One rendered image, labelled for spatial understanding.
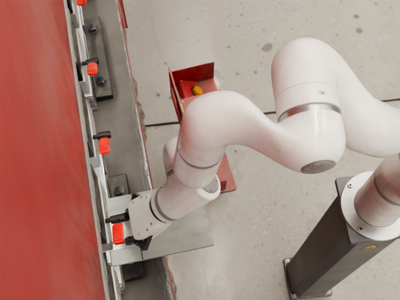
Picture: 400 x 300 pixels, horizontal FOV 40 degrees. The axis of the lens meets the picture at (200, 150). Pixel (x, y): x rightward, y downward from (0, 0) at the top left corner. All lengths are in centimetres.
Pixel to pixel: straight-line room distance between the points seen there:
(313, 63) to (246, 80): 192
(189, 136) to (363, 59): 213
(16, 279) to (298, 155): 48
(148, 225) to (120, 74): 64
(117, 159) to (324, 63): 91
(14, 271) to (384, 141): 70
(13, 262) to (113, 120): 126
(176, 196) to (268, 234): 131
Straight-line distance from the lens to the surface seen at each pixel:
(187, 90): 190
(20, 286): 50
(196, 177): 104
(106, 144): 121
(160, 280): 155
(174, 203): 123
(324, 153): 83
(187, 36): 293
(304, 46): 90
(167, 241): 144
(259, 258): 247
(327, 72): 89
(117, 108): 174
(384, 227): 152
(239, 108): 86
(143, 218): 133
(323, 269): 192
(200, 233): 144
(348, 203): 151
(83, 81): 135
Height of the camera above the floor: 239
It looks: 67 degrees down
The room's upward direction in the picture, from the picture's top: 1 degrees clockwise
